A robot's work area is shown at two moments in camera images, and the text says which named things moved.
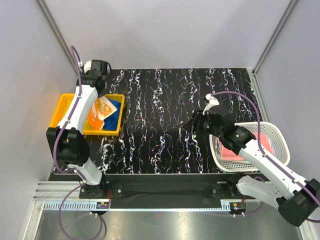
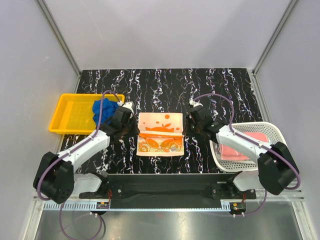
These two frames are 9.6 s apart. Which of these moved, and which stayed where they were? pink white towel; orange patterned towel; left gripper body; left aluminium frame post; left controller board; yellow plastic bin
Moved: orange patterned towel; left gripper body
Stayed: pink white towel; left aluminium frame post; left controller board; yellow plastic bin
